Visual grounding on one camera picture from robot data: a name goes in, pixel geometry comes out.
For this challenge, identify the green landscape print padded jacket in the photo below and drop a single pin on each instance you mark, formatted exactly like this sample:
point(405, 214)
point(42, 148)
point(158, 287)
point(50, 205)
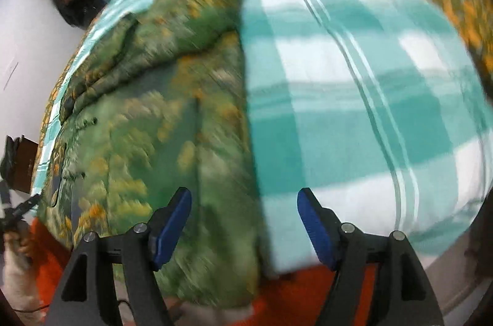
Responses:
point(154, 118)

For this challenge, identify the orange fleece garment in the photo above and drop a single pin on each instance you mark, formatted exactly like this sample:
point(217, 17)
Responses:
point(48, 256)

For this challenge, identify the person's left hand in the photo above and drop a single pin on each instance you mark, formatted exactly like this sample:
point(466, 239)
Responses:
point(22, 245)

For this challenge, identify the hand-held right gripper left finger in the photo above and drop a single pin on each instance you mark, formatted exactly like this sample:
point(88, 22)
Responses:
point(171, 229)

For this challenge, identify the dark wooden nightstand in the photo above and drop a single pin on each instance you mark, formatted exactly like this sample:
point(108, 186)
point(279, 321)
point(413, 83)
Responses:
point(25, 164)

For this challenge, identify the orange floral bed cover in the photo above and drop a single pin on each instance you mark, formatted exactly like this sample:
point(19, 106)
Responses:
point(48, 118)

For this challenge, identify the teal white checked bed sheet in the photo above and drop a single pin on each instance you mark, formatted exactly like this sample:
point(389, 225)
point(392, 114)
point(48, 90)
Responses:
point(346, 99)

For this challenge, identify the person's left forearm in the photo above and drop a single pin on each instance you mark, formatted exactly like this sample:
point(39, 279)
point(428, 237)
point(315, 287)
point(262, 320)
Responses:
point(19, 283)

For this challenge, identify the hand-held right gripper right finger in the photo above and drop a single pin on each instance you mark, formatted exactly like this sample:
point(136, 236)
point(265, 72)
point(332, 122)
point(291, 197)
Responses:
point(314, 226)

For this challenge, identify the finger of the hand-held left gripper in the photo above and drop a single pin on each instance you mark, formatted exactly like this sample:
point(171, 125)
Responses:
point(31, 202)

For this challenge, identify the white wall plate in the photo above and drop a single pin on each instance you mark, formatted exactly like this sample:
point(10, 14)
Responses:
point(10, 75)

